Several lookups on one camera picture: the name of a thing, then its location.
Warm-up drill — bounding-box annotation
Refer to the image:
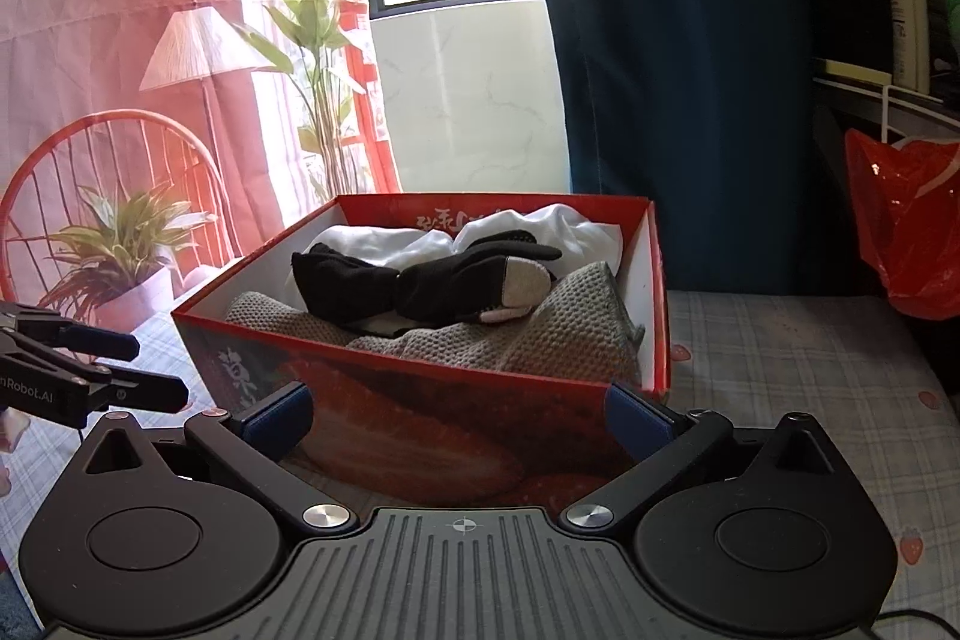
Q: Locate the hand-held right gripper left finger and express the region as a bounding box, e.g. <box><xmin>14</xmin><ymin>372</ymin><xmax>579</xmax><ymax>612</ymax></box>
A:
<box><xmin>81</xmin><ymin>381</ymin><xmax>357</xmax><ymax>532</ymax></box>

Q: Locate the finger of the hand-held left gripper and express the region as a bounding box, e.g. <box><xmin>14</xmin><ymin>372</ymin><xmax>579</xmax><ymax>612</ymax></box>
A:
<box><xmin>0</xmin><ymin>302</ymin><xmax>141</xmax><ymax>362</ymax></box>
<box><xmin>71</xmin><ymin>362</ymin><xmax>190</xmax><ymax>417</ymax></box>

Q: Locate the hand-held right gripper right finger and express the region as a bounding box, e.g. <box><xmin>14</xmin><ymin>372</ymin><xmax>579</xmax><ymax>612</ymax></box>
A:
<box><xmin>559</xmin><ymin>381</ymin><xmax>833</xmax><ymax>532</ymax></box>

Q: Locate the grey knit cloth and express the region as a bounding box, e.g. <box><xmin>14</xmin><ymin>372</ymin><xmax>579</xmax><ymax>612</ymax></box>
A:
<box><xmin>223</xmin><ymin>261</ymin><xmax>646</xmax><ymax>386</ymax></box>

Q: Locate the black glove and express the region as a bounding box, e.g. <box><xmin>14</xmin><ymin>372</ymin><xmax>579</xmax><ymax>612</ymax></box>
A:
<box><xmin>394</xmin><ymin>227</ymin><xmax>563</xmax><ymax>330</ymax></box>
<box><xmin>291</xmin><ymin>242</ymin><xmax>410</xmax><ymax>335</ymax></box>

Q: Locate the red cardboard box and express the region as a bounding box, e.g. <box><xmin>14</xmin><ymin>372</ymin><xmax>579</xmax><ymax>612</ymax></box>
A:
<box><xmin>171</xmin><ymin>194</ymin><xmax>672</xmax><ymax>506</ymax></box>

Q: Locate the white mesh garment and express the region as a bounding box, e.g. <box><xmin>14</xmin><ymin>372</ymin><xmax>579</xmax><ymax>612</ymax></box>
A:
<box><xmin>307</xmin><ymin>203</ymin><xmax>627</xmax><ymax>277</ymax></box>

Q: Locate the person's left hand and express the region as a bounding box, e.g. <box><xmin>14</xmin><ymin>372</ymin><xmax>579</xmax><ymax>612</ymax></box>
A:
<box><xmin>0</xmin><ymin>411</ymin><xmax>29</xmax><ymax>455</ymax></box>

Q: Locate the plaid bed sheet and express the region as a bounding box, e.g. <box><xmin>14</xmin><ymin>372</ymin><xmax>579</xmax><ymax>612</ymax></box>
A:
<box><xmin>0</xmin><ymin>287</ymin><xmax>960</xmax><ymax>640</ymax></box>

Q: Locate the red plastic bag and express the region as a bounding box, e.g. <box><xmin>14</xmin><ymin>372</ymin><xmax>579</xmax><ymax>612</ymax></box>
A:
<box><xmin>845</xmin><ymin>128</ymin><xmax>960</xmax><ymax>320</ymax></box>

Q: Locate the dark blue curtain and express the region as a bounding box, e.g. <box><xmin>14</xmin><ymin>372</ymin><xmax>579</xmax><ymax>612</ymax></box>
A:
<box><xmin>514</xmin><ymin>0</ymin><xmax>833</xmax><ymax>292</ymax></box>

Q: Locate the yellow sticky note pad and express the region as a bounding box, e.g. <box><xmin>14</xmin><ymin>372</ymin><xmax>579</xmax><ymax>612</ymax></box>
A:
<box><xmin>814</xmin><ymin>56</ymin><xmax>893</xmax><ymax>85</ymax></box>

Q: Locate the white spray bottle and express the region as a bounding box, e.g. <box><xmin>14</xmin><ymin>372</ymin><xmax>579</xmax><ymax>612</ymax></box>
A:
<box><xmin>889</xmin><ymin>0</ymin><xmax>931</xmax><ymax>90</ymax></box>

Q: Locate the black cable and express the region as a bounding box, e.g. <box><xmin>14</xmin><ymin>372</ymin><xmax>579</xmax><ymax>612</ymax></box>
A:
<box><xmin>874</xmin><ymin>608</ymin><xmax>960</xmax><ymax>640</ymax></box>

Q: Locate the white wire hook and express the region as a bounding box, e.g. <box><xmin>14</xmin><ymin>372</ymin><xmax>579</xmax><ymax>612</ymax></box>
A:
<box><xmin>881</xmin><ymin>83</ymin><xmax>912</xmax><ymax>150</ymax></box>

